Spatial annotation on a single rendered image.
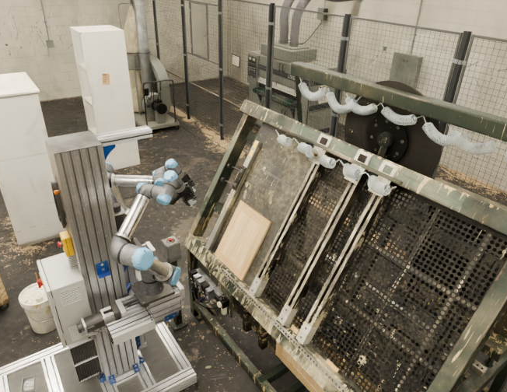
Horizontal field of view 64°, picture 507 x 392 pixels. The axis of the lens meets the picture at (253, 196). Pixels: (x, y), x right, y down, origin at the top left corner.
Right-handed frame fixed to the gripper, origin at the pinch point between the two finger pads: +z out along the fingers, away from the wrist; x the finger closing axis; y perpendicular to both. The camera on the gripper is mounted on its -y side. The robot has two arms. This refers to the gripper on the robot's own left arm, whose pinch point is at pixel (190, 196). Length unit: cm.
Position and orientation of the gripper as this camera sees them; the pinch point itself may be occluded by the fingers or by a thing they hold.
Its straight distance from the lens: 312.3
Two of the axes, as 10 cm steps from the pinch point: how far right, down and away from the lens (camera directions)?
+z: 3.7, 6.5, 6.7
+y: 7.6, -6.3, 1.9
